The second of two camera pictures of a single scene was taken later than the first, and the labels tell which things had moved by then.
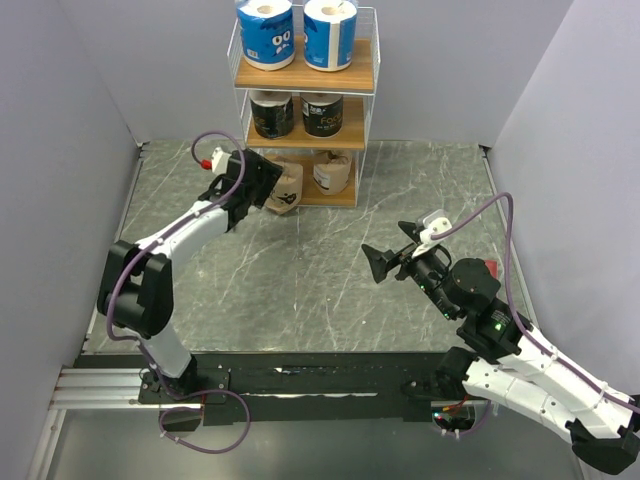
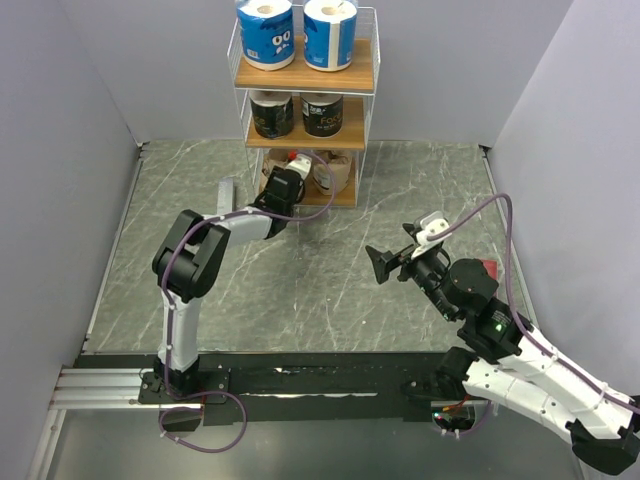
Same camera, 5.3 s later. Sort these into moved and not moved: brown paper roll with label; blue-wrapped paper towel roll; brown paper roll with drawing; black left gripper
Moved: brown paper roll with drawing; black left gripper
Not moved: brown paper roll with label; blue-wrapped paper towel roll
